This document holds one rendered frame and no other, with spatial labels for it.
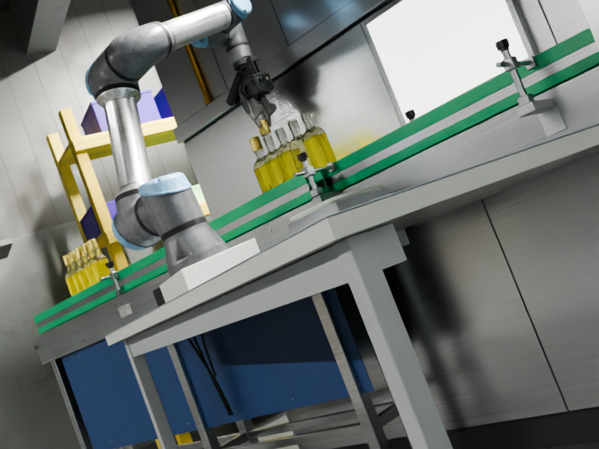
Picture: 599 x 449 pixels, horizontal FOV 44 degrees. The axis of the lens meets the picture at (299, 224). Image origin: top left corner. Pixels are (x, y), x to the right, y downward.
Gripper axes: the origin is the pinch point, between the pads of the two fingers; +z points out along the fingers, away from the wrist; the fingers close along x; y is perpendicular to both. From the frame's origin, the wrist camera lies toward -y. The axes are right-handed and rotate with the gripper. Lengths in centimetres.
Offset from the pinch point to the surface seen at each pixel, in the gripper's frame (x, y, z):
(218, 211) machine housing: 15, -50, 15
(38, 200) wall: 76, -276, -61
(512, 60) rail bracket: -16, 88, 23
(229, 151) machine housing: 15.0, -33.1, -2.8
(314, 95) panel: 12.2, 13.7, -2.4
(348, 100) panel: 12.2, 25.0, 4.4
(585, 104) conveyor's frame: -6, 95, 37
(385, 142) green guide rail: -3.9, 42.7, 23.7
